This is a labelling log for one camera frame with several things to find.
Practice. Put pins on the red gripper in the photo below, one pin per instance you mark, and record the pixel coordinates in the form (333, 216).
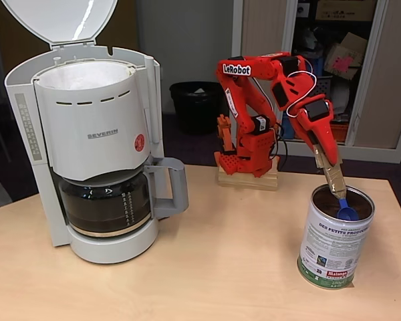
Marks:
(321, 131)

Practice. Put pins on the white green coffee tin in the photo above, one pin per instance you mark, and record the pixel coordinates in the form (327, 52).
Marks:
(334, 247)

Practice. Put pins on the red robot arm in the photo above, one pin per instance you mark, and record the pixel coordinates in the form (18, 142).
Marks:
(237, 100)

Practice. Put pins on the ground coffee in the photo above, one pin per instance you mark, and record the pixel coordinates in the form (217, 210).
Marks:
(324, 204)

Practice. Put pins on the white drip coffee maker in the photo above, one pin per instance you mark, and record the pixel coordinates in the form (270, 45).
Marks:
(87, 117)

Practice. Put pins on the white paper coffee filter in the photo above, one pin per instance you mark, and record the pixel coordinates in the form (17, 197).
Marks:
(87, 75)

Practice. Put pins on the orange plastic crate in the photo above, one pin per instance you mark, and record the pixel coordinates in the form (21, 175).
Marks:
(341, 132)

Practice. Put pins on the small blue bin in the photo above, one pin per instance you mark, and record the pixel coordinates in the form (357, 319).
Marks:
(288, 130)

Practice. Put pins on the grey perforated basket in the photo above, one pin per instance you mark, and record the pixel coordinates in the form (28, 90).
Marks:
(325, 87)

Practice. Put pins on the blue plastic crate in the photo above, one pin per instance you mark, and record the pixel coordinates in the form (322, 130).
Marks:
(320, 67)

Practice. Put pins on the wooden base block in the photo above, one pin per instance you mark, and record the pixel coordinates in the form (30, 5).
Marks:
(247, 182)

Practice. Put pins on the orange clamp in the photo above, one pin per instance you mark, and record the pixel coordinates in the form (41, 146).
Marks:
(224, 132)

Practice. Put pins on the cardboard box pink sticker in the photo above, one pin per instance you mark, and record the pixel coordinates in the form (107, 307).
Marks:
(351, 43)

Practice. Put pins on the dark crumpled bag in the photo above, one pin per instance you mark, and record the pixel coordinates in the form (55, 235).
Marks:
(307, 36)

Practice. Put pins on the white cabinet beige doors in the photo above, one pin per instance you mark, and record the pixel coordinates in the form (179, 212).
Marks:
(260, 26)

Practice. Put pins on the black trash bin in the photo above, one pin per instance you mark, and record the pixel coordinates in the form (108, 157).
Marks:
(194, 113)

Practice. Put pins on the white paper scrap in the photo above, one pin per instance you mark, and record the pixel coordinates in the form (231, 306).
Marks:
(200, 91)

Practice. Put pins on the white power socket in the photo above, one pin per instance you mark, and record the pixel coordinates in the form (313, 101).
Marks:
(303, 9)

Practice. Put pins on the brown cardboard box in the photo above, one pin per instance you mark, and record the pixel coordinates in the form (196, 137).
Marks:
(347, 10)

